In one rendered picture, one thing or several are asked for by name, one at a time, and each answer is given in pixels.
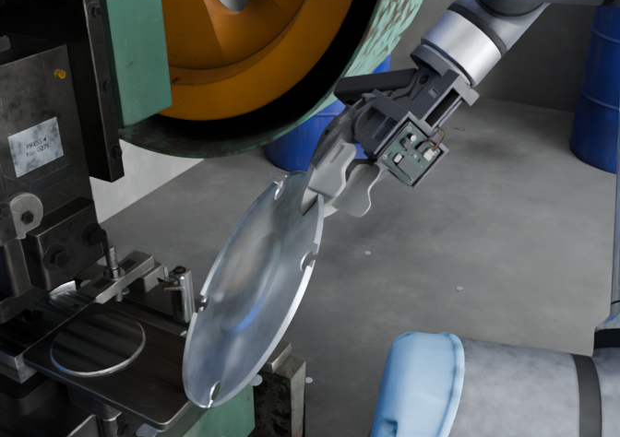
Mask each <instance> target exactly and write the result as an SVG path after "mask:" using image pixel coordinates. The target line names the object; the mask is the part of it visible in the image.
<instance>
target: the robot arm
mask: <svg viewBox="0 0 620 437"><path fill-rule="evenodd" d="M551 3H555V4H573V5H593V6H617V7H620V0H454V1H453V2H452V4H451V5H450V6H449V7H448V8H447V10H445V11H444V12H443V13H442V14H441V16H440V17H439V18H438V19H437V20H436V21H435V23H434V24H433V25H432V26H431V27H430V29H429V30H428V31H427V32H426V33H425V34H424V35H423V36H422V38H421V45H418V46H417V47H416V48H415V49H414V51H413V52H412V53H411V54H410V57H411V59H412V60H413V62H414V63H415V64H416V65H417V66H418V67H419V69H418V70H417V69H416V68H408V69H401V70H394V71H387V72H380V73H373V74H365V75H359V76H351V77H341V78H340V79H339V80H338V83H337V85H336V87H335V89H334V91H333V94H334V96H335V97H336V98H337V99H338V100H340V101H341V102H342V103H343V104H344V105H345V106H346V107H345V108H344V110H343V111H342V112H341V113H340V114H339V115H337V116H336V117H335V118H334V119H333V120H332V121H331V122H330V123H329V124H328V125H327V126H326V128H325V129H324V131H323V133H322V134H321V136H320V138H319V140H318V142H317V145H316V148H315V151H314V153H313V155H312V158H311V159H310V162H311V163H310V166H309V168H308V170H307V173H306V175H305V178H304V184H303V188H302V192H301V195H300V201H299V208H298V211H299V213H300V214H301V215H302V216H304V214H305V213H306V212H307V211H308V210H309V208H310V207H311V206H312V205H313V204H314V203H315V202H316V198H317V194H321V195H323V198H324V217H327V216H329V215H330V214H332V213H334V212H336V211H337V210H340V211H343V212H345V213H347V214H350V215H352V216H354V217H361V216H362V215H364V214H365V213H366V212H367V211H368V209H369V208H370V206H371V202H370V196H369V191H370V188H371V187H372V186H373V184H374V183H377V182H379V181H380V180H382V179H383V178H385V177H386V176H387V175H388V174H389V173H392V174H393V175H394V176H395V177H396V178H397V179H399V180H400V181H401V182H402V183H403V182H405V183H406V184H407V185H408V186H412V187H413V188H414V189H415V188H416V187H417V186H418V185H419V184H420V182H421V181H422V180H423V179H424V178H425V177H426V176H427V174H428V173H429V172H430V171H431V170H432V169H433V168H434V166H435V165H436V164H437V163H438V162H439V161H440V160H441V159H442V158H443V157H444V156H445V155H446V154H447V152H448V149H447V148H446V147H445V146H444V145H443V144H442V143H441V142H442V140H443V138H444V136H445V132H444V131H443V130H442V129H441V128H440V126H441V125H442V124H443V123H444V122H445V120H446V119H447V118H448V117H449V116H450V115H451V113H453V112H454V111H455V110H456V109H457V108H458V106H459V105H460V104H461V103H462V102H464V103H466V104H468V105H469V106H472V104H473V103H474V102H475V101H476V100H477V99H478V98H479V97H480V95H479V94H478V93H477V92H476V91H475V90H473V89H471V87H476V86H477V85H478V84H479V83H480V82H481V80H482V79H483V78H484V77H485V76H486V74H487V73H488V72H489V71H490V70H491V69H492V68H493V66H494V65H495V64H496V63H497V62H498V60H499V59H500V58H502V56H503V55H504V54H505V53H506V52H507V51H508V50H509V49H510V48H511V46H512V45H513V44H514V43H515V42H516V41H517V40H518V38H519V37H520V36H521V35H522V34H523V33H524V32H525V30H526V29H527V28H528V27H529V26H530V25H531V23H532V22H533V21H534V20H535V19H536V18H537V17H538V16H539V15H540V14H541V13H542V12H543V11H544V9H545V8H546V7H547V6H549V5H550V4H551ZM439 130H441V131H442V132H443V135H442V136H440V135H439V134H438V132H439ZM350 143H351V144H350ZM360 143H361V145H360V147H361V148H363V149H364V155H365V156H366V157H367V159H355V158H354V157H355V155H356V152H357V148H356V146H355V145H353V144H360ZM434 159H435V160H434ZM433 160H434V161H433ZM432 161H433V162H432ZM431 162H432V163H431ZM430 163H431V165H430ZM429 165H430V166H429ZM428 166H429V167H428ZM427 167H428V168H427ZM426 168H427V169H426ZM425 169H426V170H425ZM424 170H425V171H424ZM423 171H424V172H423ZM422 173H423V174H422ZM421 174H422V175H421ZM420 175H421V176H420ZM419 176H420V177H419ZM418 177H419V178H418ZM370 437H620V105H619V125H618V146H617V166H616V187H615V206H614V246H613V266H612V287H611V307H610V315H609V316H608V318H606V319H605V320H604V321H603V322H601V323H600V324H599V325H597V326H596V327H595V329H594V344H593V354H592V356H585V355H579V354H573V353H567V352H561V351H554V350H548V349H541V348H530V347H523V346H517V345H510V344H504V343H497V342H491V341H484V340H478V339H471V338H465V337H457V336H456V335H454V334H452V333H448V332H441V333H438V334H428V333H419V332H407V333H404V334H402V335H400V336H398V337H397V338H396V339H395V340H394V341H393V343H392V344H391V346H390V349H389V352H388V355H387V360H386V364H385V368H384V371H383V376H382V380H381V385H380V390H379V394H378V398H377V402H376V410H375V415H374V420H373V425H372V430H371V435H370Z"/></svg>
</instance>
